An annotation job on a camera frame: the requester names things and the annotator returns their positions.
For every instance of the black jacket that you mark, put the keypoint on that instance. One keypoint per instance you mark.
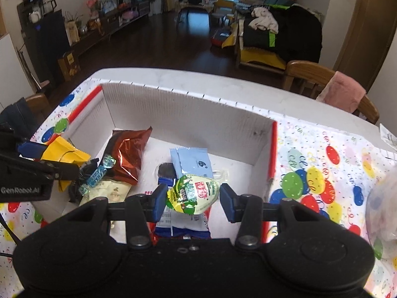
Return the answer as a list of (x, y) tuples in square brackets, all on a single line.
[(294, 34)]

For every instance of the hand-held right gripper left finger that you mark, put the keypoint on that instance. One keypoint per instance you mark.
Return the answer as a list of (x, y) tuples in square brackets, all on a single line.
[(160, 203)]

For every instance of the teal candy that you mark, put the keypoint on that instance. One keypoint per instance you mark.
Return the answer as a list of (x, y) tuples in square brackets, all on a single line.
[(96, 174)]

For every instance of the white and pink garment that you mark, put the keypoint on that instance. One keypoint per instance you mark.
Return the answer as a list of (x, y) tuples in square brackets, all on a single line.
[(263, 18)]

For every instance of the yellow snack packet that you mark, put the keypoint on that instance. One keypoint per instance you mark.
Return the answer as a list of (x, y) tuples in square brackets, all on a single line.
[(63, 149)]

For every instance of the dark television cabinet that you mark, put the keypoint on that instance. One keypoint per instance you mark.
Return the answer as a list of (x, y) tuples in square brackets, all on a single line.
[(114, 21)]

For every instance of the dark blue cloth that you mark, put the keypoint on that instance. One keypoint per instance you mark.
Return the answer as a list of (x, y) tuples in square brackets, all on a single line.
[(15, 115)]

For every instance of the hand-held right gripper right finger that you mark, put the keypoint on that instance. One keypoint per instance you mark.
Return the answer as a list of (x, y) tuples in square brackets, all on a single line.
[(227, 203)]

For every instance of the black plum snack packet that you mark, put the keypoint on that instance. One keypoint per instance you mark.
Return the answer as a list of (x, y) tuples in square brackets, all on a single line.
[(76, 186)]

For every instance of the clear packet with dark snack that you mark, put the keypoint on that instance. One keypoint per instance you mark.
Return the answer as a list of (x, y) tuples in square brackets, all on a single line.
[(164, 170)]

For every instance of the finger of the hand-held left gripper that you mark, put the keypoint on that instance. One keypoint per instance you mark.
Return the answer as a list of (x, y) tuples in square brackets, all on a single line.
[(62, 171), (31, 151)]

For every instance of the green candy packet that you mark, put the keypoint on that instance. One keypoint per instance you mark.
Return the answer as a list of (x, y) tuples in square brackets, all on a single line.
[(192, 194)]

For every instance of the dark coffee table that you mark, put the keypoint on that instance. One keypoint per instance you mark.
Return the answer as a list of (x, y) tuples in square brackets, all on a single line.
[(192, 12)]

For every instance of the brown cardboard box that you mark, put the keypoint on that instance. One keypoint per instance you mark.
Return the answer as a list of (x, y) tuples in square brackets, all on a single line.
[(68, 65)]

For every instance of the light blue snack packet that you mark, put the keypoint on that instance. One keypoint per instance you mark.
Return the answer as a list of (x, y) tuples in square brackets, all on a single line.
[(192, 161)]

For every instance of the balloon print tablecloth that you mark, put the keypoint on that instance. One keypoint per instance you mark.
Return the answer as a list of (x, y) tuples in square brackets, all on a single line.
[(325, 177)]

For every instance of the orange-brown foil snack packet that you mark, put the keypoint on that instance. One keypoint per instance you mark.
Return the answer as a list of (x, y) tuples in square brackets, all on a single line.
[(127, 155)]

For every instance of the white kettle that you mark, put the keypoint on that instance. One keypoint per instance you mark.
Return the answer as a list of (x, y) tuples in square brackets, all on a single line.
[(35, 16)]

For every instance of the pink cloth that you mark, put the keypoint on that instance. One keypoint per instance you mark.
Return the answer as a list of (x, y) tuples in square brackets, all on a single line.
[(341, 91)]

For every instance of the wooden door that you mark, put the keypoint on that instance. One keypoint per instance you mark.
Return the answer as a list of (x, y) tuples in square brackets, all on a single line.
[(366, 24)]

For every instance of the white and yellow bag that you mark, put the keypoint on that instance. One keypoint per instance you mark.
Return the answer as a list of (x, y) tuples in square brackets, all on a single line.
[(72, 32)]

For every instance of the clear plastic bag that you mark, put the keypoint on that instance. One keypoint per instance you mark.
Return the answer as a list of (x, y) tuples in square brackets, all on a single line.
[(383, 211)]

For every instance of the yellow cushion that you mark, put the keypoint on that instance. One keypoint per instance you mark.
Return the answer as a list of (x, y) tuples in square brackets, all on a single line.
[(263, 57)]

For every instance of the yellow chair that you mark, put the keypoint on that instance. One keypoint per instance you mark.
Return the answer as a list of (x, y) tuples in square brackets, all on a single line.
[(225, 3)]

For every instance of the black cabinet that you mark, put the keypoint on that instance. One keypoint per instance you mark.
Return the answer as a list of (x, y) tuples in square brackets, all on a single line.
[(46, 43)]

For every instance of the wooden chair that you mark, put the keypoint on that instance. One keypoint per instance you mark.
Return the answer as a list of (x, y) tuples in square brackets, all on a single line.
[(38, 102), (304, 68)]

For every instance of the beige snack packet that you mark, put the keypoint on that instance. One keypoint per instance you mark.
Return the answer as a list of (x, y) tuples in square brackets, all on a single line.
[(114, 191)]

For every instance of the white paper packet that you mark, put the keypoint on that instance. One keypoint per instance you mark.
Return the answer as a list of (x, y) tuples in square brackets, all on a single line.
[(389, 138)]

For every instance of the red cardboard box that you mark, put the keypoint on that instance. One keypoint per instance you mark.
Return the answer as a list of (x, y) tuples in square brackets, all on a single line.
[(186, 115)]

